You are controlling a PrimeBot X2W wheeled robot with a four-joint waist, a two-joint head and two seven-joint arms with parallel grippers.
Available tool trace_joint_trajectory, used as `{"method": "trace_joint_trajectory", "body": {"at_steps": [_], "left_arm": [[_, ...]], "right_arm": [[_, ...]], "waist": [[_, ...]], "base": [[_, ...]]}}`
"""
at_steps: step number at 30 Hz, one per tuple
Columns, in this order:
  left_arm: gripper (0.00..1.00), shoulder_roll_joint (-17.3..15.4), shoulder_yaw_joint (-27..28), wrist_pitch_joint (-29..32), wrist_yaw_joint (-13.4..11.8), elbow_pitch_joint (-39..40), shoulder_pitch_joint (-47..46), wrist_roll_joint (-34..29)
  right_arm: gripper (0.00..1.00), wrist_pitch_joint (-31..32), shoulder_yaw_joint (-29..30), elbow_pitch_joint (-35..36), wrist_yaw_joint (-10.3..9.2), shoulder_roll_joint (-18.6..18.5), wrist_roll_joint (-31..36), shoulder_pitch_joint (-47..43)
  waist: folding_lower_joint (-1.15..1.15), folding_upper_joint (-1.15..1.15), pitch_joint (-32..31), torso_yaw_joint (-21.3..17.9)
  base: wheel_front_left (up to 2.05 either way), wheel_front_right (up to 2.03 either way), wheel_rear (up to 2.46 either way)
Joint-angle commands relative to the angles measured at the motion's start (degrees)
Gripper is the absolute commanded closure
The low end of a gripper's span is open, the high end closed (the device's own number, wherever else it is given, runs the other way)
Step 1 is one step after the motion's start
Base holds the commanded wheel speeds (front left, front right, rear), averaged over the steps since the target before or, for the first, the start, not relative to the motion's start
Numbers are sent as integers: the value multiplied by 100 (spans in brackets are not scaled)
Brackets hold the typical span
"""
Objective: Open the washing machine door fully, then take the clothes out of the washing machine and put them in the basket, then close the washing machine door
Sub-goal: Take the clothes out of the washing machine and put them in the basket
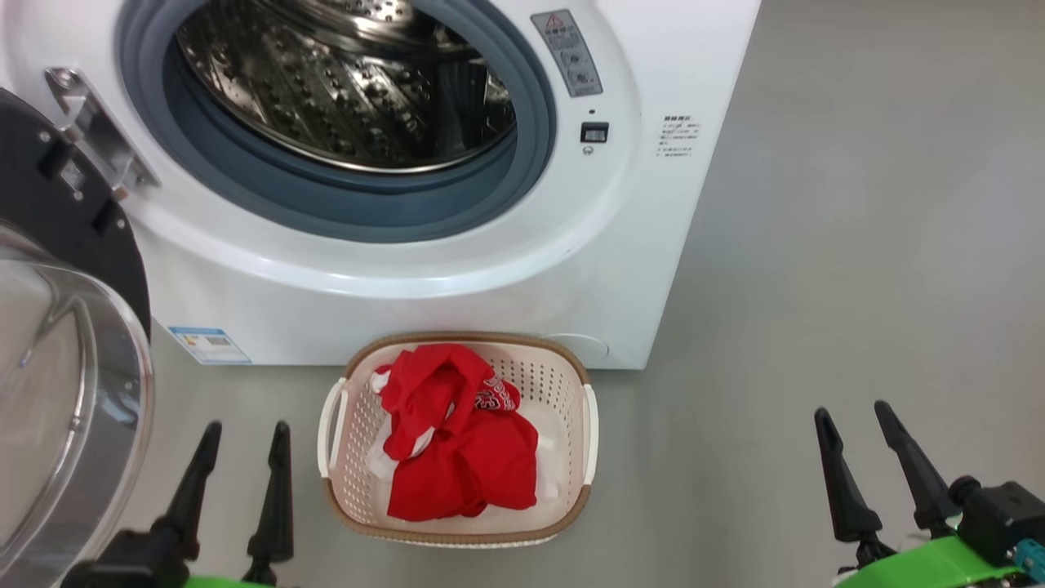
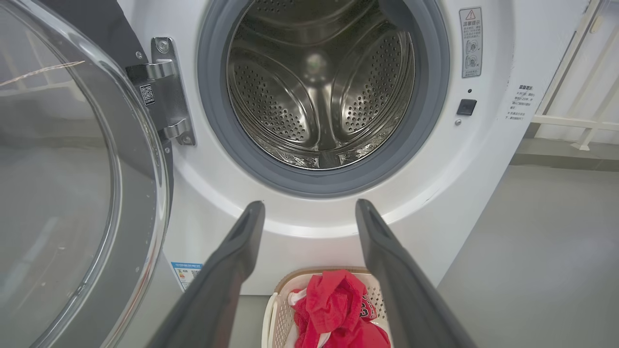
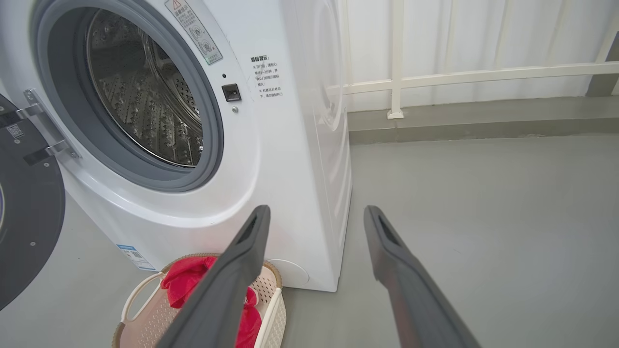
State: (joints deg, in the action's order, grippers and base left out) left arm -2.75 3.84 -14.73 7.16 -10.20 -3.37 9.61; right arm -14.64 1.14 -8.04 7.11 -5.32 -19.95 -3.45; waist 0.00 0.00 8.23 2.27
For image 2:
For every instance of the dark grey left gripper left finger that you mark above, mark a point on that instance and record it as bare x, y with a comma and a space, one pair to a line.
217, 290

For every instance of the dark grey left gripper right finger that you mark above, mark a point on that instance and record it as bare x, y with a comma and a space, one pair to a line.
406, 299

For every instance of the red and white garment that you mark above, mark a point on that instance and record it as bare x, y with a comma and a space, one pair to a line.
333, 299

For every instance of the black-rimmed glass washer door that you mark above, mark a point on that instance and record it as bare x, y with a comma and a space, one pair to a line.
72, 193

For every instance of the cream basket with brown rim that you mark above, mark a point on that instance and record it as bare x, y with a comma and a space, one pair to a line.
278, 314

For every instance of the white front-load washing machine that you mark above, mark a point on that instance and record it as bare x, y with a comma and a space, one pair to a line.
483, 169

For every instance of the black door latch socket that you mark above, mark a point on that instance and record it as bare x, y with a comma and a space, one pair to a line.
466, 107

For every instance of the stainless steel washing machine drum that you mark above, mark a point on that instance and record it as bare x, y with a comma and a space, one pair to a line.
290, 96

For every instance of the metal door hinge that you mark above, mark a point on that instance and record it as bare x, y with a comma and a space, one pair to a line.
169, 82

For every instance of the blue energy label sticker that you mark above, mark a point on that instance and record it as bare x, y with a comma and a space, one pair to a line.
186, 275

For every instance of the small white QR sticker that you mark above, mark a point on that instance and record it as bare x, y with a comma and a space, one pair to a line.
147, 94

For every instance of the grey baseboard strip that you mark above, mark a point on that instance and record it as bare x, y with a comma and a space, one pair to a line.
566, 154

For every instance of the printed text notice label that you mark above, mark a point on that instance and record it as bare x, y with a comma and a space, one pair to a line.
520, 102

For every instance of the white metal railing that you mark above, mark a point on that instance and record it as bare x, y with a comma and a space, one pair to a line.
575, 121

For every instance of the grey warning sticker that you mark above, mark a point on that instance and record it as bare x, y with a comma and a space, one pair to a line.
471, 43

